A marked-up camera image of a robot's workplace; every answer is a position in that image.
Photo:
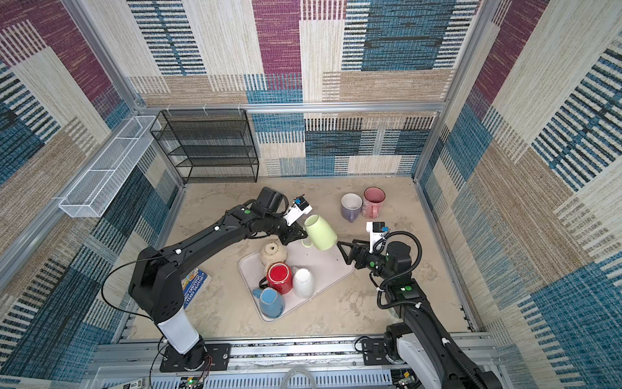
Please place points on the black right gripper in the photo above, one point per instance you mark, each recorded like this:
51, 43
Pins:
363, 250

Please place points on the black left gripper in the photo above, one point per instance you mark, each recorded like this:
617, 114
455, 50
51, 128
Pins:
293, 230

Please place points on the light green mug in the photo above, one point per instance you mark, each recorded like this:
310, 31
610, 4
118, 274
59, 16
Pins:
320, 234

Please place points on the red mug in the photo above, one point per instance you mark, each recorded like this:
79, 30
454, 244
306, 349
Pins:
279, 277

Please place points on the purple mug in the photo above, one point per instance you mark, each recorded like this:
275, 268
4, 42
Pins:
351, 205

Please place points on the white mug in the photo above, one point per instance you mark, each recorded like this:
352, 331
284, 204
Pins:
303, 283

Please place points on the pink patterned mug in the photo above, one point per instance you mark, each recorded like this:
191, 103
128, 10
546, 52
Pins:
374, 198

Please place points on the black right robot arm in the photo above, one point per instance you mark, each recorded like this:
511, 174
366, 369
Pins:
420, 340

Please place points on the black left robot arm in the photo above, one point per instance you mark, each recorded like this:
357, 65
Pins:
156, 280

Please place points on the beige speckled mug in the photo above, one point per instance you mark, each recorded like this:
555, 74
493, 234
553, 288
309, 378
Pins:
272, 253

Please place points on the blue mug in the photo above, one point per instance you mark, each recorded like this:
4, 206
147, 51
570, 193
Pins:
271, 302

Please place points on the white plastic tray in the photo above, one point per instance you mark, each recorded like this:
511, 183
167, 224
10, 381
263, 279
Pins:
328, 267

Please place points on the blue book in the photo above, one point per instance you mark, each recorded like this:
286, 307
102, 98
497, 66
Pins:
193, 284

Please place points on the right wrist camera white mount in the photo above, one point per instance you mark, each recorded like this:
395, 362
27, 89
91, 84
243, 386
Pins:
377, 236

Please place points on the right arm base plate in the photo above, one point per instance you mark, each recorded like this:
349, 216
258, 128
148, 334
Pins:
375, 352

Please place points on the aluminium front rail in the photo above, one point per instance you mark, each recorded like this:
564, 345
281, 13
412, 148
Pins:
252, 363

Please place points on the black wire mesh shelf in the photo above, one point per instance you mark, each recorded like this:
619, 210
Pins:
208, 146

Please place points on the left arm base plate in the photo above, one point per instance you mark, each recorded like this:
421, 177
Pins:
213, 357

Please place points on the white wire mesh basket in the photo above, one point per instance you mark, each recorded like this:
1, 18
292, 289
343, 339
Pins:
99, 185

